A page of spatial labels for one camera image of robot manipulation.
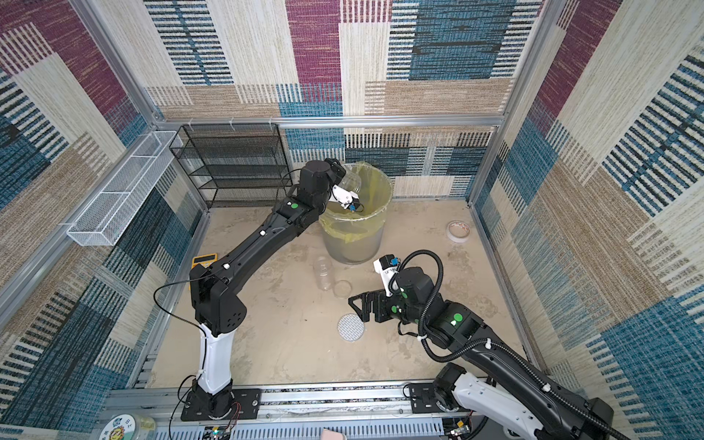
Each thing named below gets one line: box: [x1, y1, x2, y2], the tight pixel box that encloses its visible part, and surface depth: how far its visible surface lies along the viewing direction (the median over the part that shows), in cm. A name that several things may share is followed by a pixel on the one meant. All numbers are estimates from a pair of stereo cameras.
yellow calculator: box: [190, 253, 219, 270], surface depth 104 cm
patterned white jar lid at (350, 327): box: [337, 312, 365, 342], surface depth 87 cm
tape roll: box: [445, 220, 472, 243], surface depth 111 cm
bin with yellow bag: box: [318, 162, 394, 265], surface depth 89 cm
